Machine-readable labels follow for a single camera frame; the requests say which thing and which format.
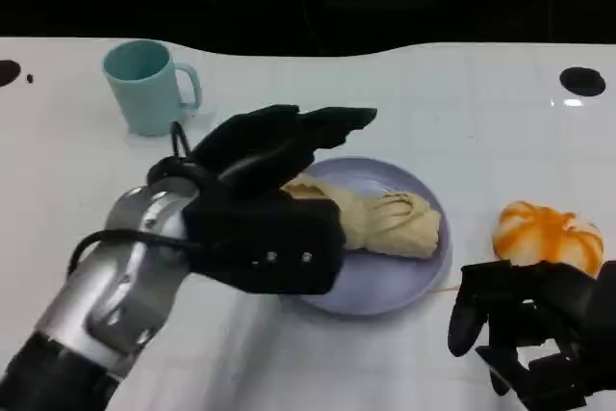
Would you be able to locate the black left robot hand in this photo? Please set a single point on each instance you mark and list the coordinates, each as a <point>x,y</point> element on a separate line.
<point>260,146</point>

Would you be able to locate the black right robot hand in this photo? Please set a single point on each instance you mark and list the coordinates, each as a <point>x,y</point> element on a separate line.
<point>539,295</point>

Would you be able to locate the beige towel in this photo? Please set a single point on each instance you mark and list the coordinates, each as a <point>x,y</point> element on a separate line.
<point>385,225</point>

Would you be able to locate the orange and white bread roll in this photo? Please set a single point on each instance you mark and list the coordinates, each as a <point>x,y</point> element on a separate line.
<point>544,235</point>

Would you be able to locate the pale green mug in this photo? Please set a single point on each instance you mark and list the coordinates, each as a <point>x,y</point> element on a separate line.
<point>144,88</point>

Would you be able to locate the lilac plate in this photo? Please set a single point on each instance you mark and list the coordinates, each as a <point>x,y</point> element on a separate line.
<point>385,286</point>

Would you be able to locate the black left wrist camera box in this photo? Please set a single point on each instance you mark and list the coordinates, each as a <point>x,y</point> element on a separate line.
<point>269,242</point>

